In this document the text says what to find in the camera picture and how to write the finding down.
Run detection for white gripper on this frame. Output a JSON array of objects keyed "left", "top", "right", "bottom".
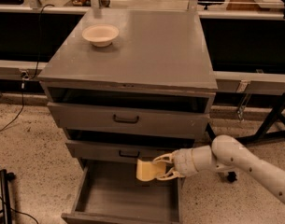
[{"left": 152, "top": 148, "right": 198, "bottom": 181}]

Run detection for yellow sponge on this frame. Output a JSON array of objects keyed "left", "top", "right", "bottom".
[{"left": 136, "top": 160, "right": 166, "bottom": 182}]

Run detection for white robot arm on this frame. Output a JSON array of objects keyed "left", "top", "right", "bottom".
[{"left": 152, "top": 135, "right": 285, "bottom": 204}]

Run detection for grey top drawer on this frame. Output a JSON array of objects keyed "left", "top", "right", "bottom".
[{"left": 48, "top": 102, "right": 209, "bottom": 139}]

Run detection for grey drawer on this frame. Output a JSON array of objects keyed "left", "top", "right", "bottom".
[
  {"left": 65, "top": 140, "right": 193, "bottom": 163},
  {"left": 62, "top": 161, "right": 182, "bottom": 224},
  {"left": 48, "top": 102, "right": 209, "bottom": 139}
]

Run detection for grey middle drawer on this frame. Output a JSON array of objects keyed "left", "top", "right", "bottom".
[{"left": 65, "top": 140, "right": 193, "bottom": 163}]

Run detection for grey bottom drawer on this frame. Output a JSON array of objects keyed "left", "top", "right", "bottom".
[{"left": 62, "top": 161, "right": 182, "bottom": 224}]

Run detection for grey drawer cabinet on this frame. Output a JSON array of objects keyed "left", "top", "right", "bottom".
[{"left": 37, "top": 8, "right": 219, "bottom": 179}]

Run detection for black metal stand right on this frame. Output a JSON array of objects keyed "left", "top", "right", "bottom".
[{"left": 214, "top": 92, "right": 285, "bottom": 146}]

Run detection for white paper bowl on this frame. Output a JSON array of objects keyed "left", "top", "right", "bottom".
[{"left": 82, "top": 24, "right": 119, "bottom": 48}]

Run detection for black stand left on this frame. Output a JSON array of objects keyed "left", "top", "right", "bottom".
[{"left": 0, "top": 169, "right": 15, "bottom": 224}]

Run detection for black middle drawer handle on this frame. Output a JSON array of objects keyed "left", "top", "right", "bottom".
[{"left": 119, "top": 150, "right": 140, "bottom": 159}]

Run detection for black drawer handle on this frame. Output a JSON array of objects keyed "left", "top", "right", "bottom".
[
  {"left": 112, "top": 114, "right": 139, "bottom": 124},
  {"left": 119, "top": 150, "right": 140, "bottom": 159}
]

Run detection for black top drawer handle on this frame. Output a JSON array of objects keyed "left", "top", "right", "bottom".
[{"left": 112, "top": 114, "right": 139, "bottom": 124}]

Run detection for black power cable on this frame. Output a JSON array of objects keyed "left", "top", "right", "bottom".
[{"left": 0, "top": 3, "right": 56, "bottom": 135}]

